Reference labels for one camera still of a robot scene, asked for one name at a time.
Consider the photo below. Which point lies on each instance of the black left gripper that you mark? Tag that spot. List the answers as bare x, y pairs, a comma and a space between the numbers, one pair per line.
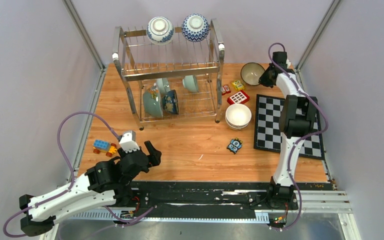
155, 155

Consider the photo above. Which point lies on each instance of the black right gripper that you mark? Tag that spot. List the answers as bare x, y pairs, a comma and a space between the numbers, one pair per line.
263, 79

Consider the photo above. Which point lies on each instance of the pink brown bowl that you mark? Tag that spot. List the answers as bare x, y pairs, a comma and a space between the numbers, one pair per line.
251, 72

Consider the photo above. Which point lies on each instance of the cream bowl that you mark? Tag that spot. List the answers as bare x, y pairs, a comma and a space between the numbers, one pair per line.
236, 128
238, 114

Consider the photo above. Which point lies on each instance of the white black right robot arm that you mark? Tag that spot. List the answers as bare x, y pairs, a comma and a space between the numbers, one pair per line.
296, 121

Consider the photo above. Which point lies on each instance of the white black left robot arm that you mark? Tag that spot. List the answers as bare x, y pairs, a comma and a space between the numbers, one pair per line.
107, 183

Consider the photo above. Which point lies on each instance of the steel two-tier dish rack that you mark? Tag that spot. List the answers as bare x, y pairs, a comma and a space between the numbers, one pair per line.
140, 63

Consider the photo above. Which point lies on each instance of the yellow owl toy block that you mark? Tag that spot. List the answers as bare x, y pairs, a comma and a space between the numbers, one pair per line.
238, 85

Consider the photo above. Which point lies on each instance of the red calculator toy block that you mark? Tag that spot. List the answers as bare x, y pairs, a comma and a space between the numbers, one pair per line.
239, 97

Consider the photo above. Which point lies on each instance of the red owl toy block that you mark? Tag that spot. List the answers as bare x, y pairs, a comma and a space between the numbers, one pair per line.
225, 89

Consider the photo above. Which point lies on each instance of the dark blue floral bowl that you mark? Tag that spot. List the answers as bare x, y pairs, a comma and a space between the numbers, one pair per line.
170, 102

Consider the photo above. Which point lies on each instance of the blue orange toy car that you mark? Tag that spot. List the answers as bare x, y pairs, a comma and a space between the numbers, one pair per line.
101, 146

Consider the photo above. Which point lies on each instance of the black white checkerboard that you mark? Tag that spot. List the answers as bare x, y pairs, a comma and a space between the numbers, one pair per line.
267, 134

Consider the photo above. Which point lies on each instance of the small celadon cup left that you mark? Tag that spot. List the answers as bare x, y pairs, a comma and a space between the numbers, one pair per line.
163, 85

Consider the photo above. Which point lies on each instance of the small celadon cup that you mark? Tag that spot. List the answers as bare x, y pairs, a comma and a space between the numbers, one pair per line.
163, 85
190, 83

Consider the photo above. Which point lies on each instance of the blue owl toy block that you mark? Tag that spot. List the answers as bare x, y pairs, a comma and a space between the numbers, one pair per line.
235, 145

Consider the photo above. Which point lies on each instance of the small celadon cup right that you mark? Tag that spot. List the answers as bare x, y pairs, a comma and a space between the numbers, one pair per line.
190, 83

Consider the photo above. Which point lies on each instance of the blue white patterned bowl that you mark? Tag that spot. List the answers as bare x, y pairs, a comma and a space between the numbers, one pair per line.
195, 27

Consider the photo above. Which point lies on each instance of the white blue floral bowl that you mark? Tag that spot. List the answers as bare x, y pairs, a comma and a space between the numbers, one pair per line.
160, 31

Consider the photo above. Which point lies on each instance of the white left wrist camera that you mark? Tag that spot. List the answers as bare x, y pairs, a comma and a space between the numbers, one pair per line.
127, 142

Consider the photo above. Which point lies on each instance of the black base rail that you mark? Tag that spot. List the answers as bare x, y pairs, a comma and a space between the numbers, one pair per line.
221, 202

